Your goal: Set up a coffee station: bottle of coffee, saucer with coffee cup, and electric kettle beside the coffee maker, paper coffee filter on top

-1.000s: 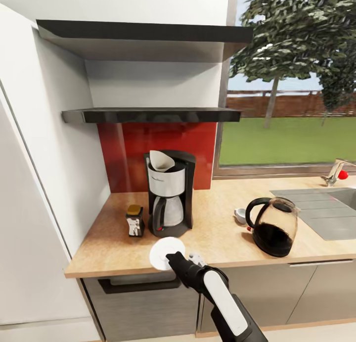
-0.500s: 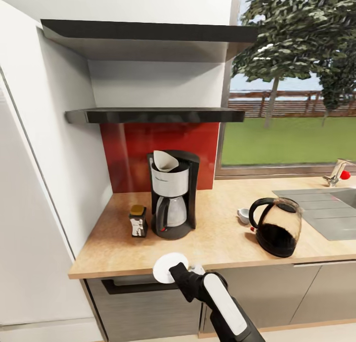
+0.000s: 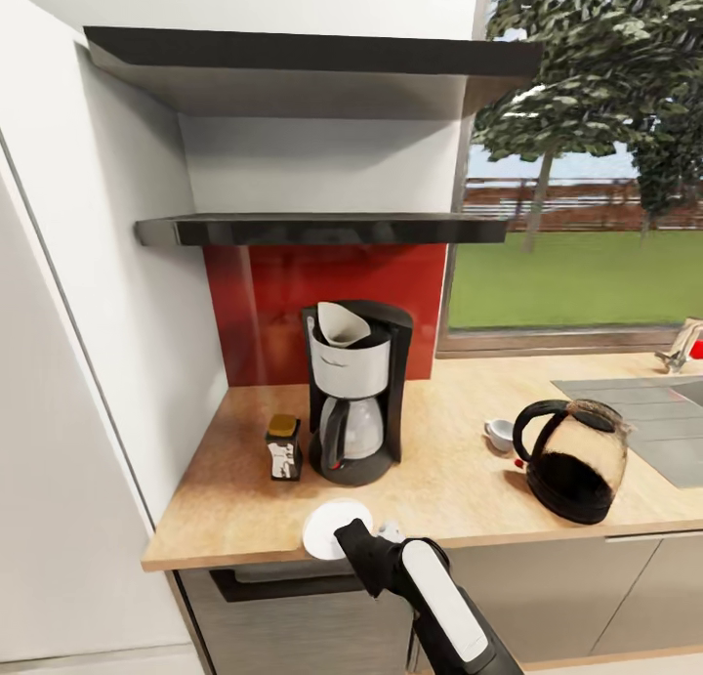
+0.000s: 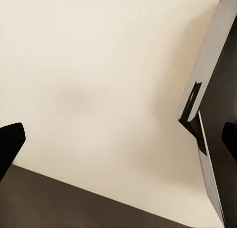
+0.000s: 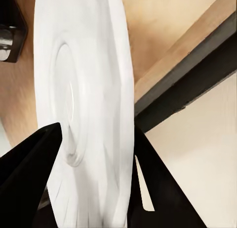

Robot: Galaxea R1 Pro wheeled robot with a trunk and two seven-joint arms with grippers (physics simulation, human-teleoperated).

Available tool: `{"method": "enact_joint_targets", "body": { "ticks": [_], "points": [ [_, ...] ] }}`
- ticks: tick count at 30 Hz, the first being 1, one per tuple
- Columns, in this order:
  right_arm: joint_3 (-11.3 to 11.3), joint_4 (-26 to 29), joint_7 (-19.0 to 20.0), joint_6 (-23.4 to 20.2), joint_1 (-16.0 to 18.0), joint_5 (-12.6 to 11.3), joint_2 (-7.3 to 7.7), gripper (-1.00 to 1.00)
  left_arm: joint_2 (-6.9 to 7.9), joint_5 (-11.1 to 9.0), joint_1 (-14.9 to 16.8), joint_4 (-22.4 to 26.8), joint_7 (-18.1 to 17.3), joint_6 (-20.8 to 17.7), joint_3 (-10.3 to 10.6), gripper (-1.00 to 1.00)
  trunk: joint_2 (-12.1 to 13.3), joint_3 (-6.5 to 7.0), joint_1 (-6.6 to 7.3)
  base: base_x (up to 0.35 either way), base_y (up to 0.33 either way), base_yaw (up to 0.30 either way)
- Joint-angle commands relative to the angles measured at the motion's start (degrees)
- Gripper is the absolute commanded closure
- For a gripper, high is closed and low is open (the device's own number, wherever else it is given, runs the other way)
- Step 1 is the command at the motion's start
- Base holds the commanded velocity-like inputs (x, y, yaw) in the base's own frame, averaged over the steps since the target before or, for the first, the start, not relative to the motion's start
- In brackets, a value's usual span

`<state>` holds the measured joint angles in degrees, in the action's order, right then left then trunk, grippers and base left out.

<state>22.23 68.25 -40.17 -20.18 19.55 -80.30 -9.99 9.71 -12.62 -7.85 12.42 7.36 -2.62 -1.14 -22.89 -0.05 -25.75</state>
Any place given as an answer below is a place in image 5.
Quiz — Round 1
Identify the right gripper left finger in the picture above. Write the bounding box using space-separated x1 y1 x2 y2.
0 122 63 228

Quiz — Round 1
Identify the saucer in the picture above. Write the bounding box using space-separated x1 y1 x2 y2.
34 0 135 228

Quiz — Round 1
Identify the bottle of coffee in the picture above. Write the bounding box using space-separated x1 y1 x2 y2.
0 0 27 63

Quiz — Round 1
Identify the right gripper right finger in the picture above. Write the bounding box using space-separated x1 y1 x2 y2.
127 126 207 228

